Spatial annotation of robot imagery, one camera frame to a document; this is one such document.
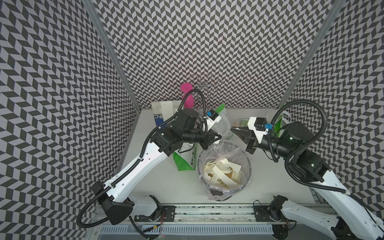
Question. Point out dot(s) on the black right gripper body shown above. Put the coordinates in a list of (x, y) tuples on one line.
[(252, 144)]

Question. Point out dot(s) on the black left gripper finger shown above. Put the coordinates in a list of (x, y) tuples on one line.
[(216, 136), (214, 142)]

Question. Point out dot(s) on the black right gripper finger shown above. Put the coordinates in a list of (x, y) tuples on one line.
[(244, 137), (238, 130)]

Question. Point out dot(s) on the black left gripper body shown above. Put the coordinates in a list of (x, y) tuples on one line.
[(206, 138)]

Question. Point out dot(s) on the green white takeout bag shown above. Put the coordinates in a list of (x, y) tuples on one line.
[(219, 126)]

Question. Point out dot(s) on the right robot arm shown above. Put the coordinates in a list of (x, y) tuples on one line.
[(352, 220)]

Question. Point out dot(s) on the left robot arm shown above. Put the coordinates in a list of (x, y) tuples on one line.
[(114, 195)]

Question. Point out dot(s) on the left green juice box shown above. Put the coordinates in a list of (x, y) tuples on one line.
[(244, 122)]

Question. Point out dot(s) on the trash bin with plastic liner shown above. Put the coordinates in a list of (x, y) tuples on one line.
[(218, 152)]

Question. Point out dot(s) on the shredded receipt pieces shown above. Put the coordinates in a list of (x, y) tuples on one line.
[(223, 173)]

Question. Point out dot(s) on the blue paper bag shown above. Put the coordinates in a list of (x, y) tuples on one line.
[(164, 110)]

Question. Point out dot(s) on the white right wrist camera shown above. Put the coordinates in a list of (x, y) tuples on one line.
[(259, 126)]

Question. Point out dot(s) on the green white bag with handles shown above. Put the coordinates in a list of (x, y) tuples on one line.
[(283, 119)]

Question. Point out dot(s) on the chrome wire glass rack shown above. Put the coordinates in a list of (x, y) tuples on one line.
[(207, 84)]

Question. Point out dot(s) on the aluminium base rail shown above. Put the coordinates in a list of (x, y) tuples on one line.
[(195, 220)]

